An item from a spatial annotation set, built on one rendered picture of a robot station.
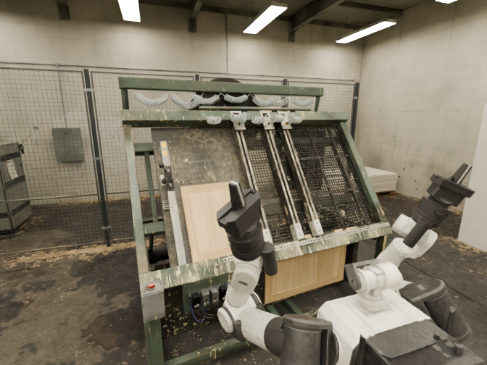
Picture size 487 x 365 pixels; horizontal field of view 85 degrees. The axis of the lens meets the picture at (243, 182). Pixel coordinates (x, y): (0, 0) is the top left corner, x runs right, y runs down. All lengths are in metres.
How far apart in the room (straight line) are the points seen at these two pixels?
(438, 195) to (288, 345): 0.63
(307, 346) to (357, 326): 0.14
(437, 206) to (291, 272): 1.77
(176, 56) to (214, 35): 1.03
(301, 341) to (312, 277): 2.08
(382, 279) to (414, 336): 0.13
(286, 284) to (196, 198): 1.17
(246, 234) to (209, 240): 1.36
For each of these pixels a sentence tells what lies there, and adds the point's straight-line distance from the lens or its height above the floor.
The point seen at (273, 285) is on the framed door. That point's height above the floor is 0.41.
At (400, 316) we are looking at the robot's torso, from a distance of 0.85.
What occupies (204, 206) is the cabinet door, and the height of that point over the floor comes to 1.20.
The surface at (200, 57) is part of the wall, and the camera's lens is 6.93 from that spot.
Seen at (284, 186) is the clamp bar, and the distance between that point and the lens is 2.31.
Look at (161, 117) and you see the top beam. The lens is 2.24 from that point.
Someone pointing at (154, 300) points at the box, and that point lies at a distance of 1.67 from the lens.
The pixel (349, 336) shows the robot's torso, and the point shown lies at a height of 1.36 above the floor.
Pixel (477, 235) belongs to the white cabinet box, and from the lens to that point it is 5.22.
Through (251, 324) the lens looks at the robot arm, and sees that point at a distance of 0.85.
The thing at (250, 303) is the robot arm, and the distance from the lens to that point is 0.94.
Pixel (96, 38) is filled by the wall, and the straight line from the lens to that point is 6.95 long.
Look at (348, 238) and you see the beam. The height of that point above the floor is 0.85.
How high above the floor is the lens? 1.85
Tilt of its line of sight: 14 degrees down
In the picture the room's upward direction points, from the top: straight up
